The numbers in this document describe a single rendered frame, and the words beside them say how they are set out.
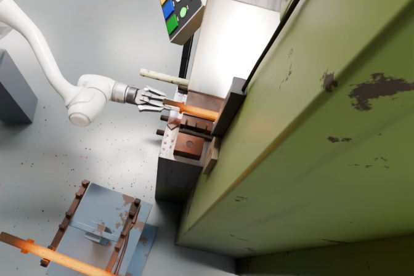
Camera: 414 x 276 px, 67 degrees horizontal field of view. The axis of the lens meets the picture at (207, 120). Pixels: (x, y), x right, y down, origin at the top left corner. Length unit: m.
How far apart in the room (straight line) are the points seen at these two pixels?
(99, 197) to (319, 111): 1.30
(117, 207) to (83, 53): 1.63
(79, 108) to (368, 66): 1.11
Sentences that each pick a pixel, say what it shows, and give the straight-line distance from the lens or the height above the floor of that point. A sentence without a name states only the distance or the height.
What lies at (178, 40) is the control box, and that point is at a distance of 1.65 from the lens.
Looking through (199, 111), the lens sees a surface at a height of 1.01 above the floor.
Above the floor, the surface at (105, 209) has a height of 0.75.
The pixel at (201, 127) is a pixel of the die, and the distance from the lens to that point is 1.39.
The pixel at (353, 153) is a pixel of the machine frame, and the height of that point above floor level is 1.90.
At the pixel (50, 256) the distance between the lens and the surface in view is 1.27.
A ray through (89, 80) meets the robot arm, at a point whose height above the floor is 1.05.
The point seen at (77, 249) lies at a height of 0.75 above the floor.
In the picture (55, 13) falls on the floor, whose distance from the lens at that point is 3.15.
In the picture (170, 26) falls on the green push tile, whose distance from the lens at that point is 1.66.
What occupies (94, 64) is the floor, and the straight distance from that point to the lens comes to 2.76.
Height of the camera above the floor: 2.24
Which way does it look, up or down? 63 degrees down
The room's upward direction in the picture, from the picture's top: 21 degrees clockwise
